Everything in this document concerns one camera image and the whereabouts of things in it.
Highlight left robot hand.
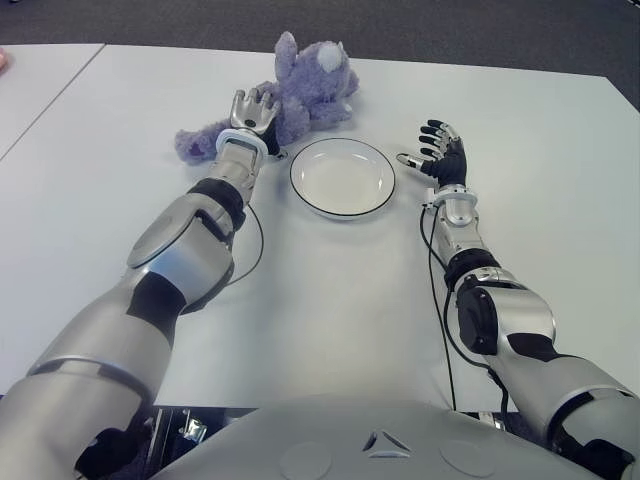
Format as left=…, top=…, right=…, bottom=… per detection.
left=228, top=85, right=292, bottom=161

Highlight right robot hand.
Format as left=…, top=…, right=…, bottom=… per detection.
left=396, top=118, right=470, bottom=190

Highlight purple plush doll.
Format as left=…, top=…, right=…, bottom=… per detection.
left=173, top=30, right=360, bottom=167

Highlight white plate with black rim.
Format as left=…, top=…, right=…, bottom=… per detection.
left=289, top=138, right=397, bottom=222

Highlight grey robot torso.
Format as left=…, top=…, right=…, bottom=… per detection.
left=149, top=397, right=626, bottom=480

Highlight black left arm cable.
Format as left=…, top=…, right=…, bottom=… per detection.
left=227, top=202, right=265, bottom=286

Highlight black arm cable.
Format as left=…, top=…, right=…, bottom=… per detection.
left=227, top=202, right=265, bottom=286
left=418, top=202, right=511, bottom=416

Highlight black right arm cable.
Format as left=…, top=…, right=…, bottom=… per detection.
left=418, top=202, right=511, bottom=416

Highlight metal table bracket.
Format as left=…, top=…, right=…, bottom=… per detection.
left=180, top=407, right=209, bottom=441

